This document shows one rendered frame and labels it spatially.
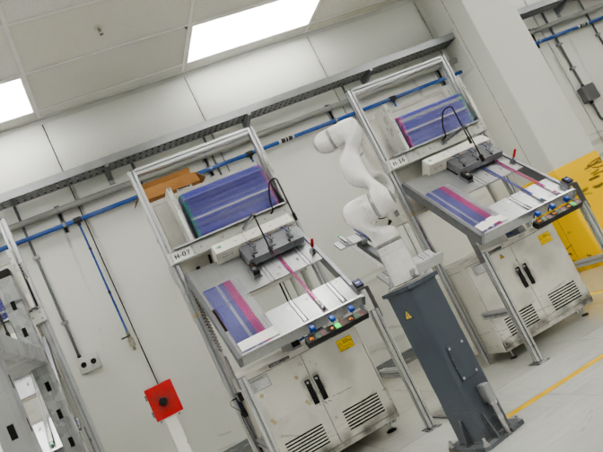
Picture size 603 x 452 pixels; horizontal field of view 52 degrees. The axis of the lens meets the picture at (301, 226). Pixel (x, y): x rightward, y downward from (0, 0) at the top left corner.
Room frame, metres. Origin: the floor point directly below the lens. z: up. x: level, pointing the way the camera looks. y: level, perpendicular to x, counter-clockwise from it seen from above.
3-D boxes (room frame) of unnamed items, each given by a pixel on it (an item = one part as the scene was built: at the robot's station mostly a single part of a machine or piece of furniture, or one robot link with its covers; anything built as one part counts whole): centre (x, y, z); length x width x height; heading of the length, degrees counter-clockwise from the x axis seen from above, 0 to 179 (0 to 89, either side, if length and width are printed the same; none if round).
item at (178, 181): (3.75, 0.51, 1.82); 0.68 x 0.30 x 0.20; 109
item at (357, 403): (3.60, 0.41, 0.31); 0.70 x 0.65 x 0.62; 109
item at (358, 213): (2.66, -0.27, 1.00); 0.19 x 0.12 x 0.24; 75
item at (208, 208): (3.50, 0.31, 1.52); 0.51 x 0.13 x 0.27; 109
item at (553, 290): (3.91, -1.03, 0.65); 1.01 x 0.73 x 1.29; 19
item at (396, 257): (2.65, -0.30, 0.79); 0.19 x 0.19 x 0.18
